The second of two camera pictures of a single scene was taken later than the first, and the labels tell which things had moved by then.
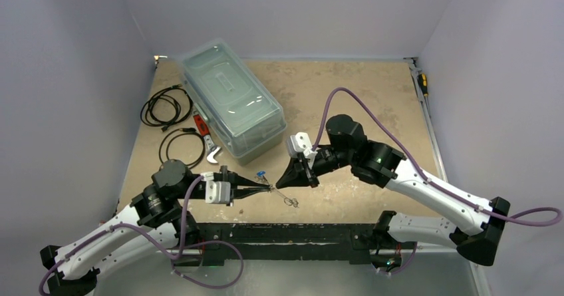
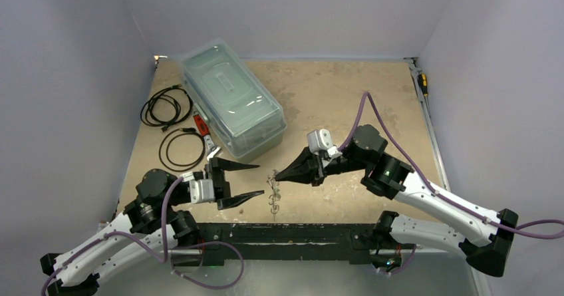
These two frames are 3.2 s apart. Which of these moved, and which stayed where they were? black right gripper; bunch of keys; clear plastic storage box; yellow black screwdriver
Moved: bunch of keys
Stayed: clear plastic storage box; yellow black screwdriver; black right gripper
